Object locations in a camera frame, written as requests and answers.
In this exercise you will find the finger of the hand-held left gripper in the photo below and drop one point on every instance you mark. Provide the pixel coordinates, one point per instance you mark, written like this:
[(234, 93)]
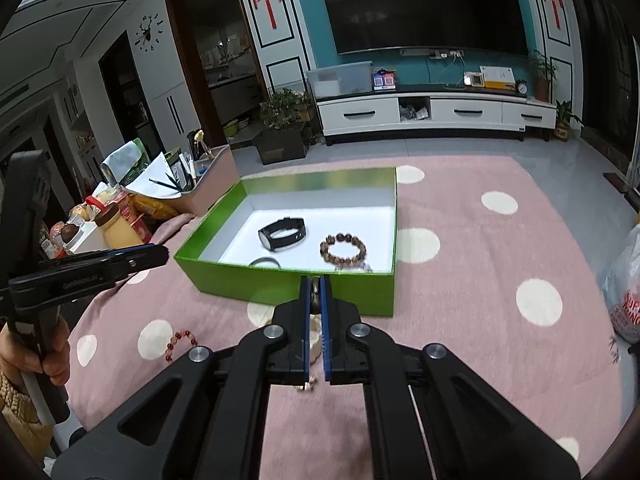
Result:
[(147, 261), (75, 258)]

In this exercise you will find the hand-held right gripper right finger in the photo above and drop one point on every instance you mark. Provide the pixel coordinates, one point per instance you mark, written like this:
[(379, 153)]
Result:
[(326, 320)]

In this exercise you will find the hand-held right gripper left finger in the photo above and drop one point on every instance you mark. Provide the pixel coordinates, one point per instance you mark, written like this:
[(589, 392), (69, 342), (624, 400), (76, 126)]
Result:
[(305, 320)]

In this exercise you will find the cream wrist watch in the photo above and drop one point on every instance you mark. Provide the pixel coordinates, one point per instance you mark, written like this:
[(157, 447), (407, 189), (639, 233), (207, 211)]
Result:
[(316, 340)]

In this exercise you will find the silver bangle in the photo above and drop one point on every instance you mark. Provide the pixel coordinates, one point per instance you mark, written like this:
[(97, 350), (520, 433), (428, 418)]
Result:
[(265, 259)]

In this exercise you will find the green cardboard box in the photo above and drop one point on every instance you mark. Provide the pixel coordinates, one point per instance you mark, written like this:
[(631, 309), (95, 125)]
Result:
[(235, 280)]

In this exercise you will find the black smart band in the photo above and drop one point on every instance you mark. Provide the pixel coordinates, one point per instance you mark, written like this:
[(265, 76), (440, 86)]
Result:
[(270, 240)]

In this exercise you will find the person's left forearm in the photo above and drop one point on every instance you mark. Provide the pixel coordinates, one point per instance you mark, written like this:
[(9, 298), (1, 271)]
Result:
[(20, 420)]

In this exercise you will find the person's left hand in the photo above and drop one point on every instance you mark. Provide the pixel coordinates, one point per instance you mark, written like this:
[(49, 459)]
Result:
[(55, 360)]

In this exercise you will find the white drawer organizer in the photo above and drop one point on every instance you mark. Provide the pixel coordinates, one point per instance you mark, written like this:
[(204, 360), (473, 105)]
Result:
[(87, 237)]

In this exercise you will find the brown round bun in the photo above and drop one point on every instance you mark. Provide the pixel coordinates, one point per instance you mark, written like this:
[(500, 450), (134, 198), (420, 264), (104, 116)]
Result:
[(69, 234)]

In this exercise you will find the yellow bear bottle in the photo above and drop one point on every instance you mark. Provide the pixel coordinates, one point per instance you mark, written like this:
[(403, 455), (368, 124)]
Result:
[(120, 232)]

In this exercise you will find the orange snack packet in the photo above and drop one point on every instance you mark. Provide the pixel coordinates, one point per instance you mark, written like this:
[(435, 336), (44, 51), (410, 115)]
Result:
[(155, 207)]

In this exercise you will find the gold charm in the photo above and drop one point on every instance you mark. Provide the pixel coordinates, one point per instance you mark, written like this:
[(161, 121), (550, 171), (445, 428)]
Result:
[(306, 386)]

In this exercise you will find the white papers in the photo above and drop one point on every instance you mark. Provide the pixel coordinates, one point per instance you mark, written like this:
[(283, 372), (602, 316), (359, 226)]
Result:
[(155, 175)]

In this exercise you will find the green and white packet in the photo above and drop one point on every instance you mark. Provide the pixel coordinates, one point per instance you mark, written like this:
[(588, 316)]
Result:
[(125, 160)]

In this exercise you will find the pink storage box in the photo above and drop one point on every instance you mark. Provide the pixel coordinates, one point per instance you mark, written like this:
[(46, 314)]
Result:
[(220, 180)]

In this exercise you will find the bunch of pens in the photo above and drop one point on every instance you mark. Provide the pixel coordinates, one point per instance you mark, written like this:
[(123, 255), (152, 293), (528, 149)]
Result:
[(192, 160)]

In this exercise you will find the pink polka-dot tablecloth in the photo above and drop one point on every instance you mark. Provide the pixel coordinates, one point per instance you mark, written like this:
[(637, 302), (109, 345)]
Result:
[(475, 335)]

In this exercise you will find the plants in dark planter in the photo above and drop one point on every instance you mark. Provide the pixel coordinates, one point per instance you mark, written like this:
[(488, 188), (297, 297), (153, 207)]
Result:
[(280, 130)]

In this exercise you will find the white tv cabinet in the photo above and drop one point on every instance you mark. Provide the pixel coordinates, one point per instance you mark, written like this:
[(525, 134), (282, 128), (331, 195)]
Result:
[(360, 112)]

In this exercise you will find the clear plastic bin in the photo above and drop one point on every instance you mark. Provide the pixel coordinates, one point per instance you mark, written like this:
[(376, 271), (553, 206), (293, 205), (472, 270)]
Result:
[(340, 80)]

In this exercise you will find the small white device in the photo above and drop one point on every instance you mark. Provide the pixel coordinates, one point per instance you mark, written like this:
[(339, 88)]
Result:
[(474, 81)]

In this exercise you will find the white power strip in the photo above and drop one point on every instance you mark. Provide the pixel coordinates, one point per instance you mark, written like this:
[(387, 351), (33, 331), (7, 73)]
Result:
[(440, 53)]

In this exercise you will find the white and yellow calendar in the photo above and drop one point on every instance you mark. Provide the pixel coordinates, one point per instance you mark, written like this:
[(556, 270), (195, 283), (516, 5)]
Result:
[(497, 76)]

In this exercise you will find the white plastic bag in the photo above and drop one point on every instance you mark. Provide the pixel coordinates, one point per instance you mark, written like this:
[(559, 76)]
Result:
[(625, 290)]

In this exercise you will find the small alarm clock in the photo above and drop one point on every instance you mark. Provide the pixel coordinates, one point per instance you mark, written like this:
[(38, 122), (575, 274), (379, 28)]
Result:
[(521, 87)]

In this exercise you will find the small potted plant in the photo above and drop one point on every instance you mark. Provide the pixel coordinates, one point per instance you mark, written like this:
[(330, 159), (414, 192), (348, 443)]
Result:
[(565, 122)]

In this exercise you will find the tall potted plant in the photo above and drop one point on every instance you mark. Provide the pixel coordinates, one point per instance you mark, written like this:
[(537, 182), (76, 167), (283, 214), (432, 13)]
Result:
[(542, 80)]

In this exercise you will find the black television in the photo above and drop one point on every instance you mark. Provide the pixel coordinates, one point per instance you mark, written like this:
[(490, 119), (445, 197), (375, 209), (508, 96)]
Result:
[(425, 10)]

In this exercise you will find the black wall clock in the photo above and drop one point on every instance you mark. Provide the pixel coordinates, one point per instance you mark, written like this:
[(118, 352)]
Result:
[(149, 34)]

